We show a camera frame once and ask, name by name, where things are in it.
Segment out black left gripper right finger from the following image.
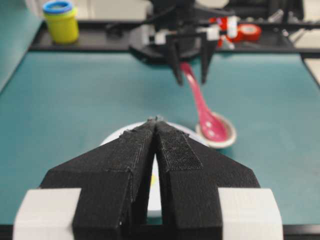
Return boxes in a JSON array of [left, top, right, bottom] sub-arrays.
[[154, 121, 259, 240]]

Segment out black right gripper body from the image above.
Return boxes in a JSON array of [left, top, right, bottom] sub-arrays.
[[147, 0, 235, 48]]

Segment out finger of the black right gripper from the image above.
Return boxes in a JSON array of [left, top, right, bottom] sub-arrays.
[[200, 33, 217, 84], [165, 35, 183, 86]]

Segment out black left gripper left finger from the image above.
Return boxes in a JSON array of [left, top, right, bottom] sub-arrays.
[[40, 120, 155, 240]]

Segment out yellow hexagonal prism block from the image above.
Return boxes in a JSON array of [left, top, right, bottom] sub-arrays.
[[150, 175, 158, 187]]

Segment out red plastic spoon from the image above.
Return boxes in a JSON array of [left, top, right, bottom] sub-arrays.
[[180, 62, 228, 142]]

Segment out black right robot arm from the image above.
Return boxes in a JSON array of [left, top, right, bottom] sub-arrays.
[[129, 0, 237, 85]]

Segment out white round bowl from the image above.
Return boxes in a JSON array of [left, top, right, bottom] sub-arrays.
[[100, 122, 208, 220]]

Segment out red plastic cup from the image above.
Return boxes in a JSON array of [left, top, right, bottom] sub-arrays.
[[209, 16, 235, 50]]

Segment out red tape roll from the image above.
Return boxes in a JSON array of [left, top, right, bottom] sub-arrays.
[[227, 24, 262, 43]]

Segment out speckled egg-shaped dish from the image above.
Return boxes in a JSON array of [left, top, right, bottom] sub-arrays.
[[194, 112, 237, 149]]

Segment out stacked yellow green blue cups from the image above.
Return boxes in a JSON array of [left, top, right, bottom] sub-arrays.
[[42, 0, 79, 45]]

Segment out black aluminium frame rail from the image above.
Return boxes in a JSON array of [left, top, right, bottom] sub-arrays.
[[28, 18, 320, 88]]

